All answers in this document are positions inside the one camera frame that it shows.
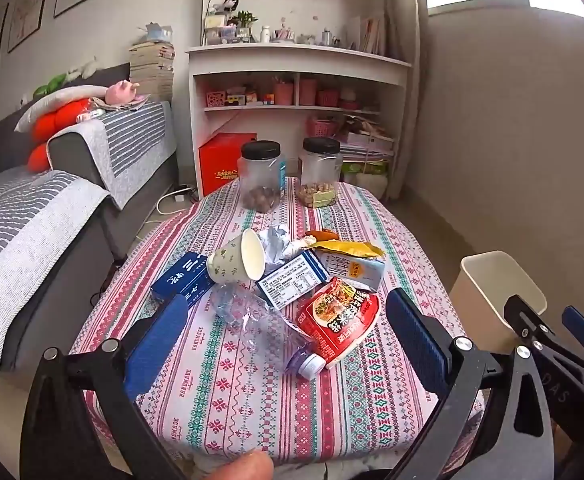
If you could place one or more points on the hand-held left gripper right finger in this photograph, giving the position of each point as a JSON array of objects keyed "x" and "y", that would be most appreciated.
[{"x": 414, "y": 340}]

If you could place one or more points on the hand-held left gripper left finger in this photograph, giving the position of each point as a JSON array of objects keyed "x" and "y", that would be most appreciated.
[{"x": 154, "y": 350}]

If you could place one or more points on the beige trash bin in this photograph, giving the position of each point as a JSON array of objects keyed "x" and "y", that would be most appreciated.
[{"x": 477, "y": 305}]

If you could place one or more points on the red noodle packet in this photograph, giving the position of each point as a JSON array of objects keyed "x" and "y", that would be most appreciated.
[{"x": 342, "y": 320}]

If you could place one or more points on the blue cardboard box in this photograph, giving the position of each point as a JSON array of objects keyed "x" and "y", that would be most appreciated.
[{"x": 181, "y": 276}]

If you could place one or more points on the white carton yellow label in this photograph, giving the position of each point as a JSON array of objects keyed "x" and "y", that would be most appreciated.
[{"x": 342, "y": 267}]

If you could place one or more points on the crushed clear plastic bottle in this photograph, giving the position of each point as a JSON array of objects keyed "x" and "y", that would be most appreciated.
[{"x": 257, "y": 320}]

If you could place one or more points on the floral paper cup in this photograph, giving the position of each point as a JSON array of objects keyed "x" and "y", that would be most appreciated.
[{"x": 226, "y": 262}]

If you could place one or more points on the yellow snack wrapper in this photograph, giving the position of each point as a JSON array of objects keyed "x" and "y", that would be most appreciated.
[{"x": 347, "y": 248}]

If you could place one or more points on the white label snack packet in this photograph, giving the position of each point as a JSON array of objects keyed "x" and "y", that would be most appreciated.
[{"x": 287, "y": 282}]

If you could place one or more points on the orange peel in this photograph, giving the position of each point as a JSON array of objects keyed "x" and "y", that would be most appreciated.
[{"x": 322, "y": 235}]

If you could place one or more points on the silver foil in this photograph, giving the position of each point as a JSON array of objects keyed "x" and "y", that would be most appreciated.
[{"x": 277, "y": 242}]

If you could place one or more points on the person's left hand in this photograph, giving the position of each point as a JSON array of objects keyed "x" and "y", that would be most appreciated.
[{"x": 242, "y": 466}]

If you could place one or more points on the patterned pink green tablecloth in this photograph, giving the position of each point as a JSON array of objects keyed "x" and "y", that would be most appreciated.
[{"x": 252, "y": 410}]

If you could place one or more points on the striped grey seat cover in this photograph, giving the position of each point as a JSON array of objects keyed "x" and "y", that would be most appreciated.
[{"x": 21, "y": 230}]

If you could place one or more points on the green packet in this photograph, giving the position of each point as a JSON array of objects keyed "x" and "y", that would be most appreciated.
[{"x": 364, "y": 167}]

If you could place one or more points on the plastic jar with light nuts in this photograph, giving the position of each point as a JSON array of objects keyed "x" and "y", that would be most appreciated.
[{"x": 319, "y": 175}]

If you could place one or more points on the red cardboard box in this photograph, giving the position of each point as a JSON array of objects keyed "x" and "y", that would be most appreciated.
[{"x": 221, "y": 165}]

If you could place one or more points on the plastic jar with dark nuts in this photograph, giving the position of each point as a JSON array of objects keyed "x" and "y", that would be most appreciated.
[{"x": 262, "y": 175}]

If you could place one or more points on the stack of papers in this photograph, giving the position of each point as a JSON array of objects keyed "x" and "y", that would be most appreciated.
[{"x": 367, "y": 136}]

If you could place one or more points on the grey sofa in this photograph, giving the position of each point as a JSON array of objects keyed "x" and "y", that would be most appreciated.
[{"x": 76, "y": 155}]

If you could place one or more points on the striped grey armrest cover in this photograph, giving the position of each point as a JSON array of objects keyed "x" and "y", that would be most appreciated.
[{"x": 131, "y": 140}]

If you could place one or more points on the pink woven basket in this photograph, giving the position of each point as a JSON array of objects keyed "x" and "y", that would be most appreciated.
[{"x": 322, "y": 128}]

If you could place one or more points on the white pillow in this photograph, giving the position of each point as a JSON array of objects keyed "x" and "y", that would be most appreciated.
[{"x": 56, "y": 102}]

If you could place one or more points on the pink pen holder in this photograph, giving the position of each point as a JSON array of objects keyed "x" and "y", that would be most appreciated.
[{"x": 283, "y": 93}]

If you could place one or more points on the stack of books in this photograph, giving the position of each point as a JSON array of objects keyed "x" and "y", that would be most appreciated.
[{"x": 151, "y": 70}]

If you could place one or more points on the green plush toy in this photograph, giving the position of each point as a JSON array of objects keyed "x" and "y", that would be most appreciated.
[{"x": 49, "y": 87}]

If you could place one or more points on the white bookshelf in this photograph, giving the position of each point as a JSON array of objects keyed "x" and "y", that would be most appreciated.
[{"x": 297, "y": 60}]

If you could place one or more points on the blue tissue box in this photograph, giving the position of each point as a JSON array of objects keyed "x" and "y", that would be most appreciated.
[{"x": 157, "y": 33}]

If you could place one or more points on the white small bottle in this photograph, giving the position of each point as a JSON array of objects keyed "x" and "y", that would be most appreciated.
[{"x": 265, "y": 34}]

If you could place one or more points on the small potted plant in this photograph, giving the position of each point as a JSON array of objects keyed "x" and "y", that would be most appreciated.
[{"x": 246, "y": 19}]

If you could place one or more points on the medium framed picture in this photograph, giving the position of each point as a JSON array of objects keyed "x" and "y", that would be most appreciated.
[{"x": 27, "y": 7}]

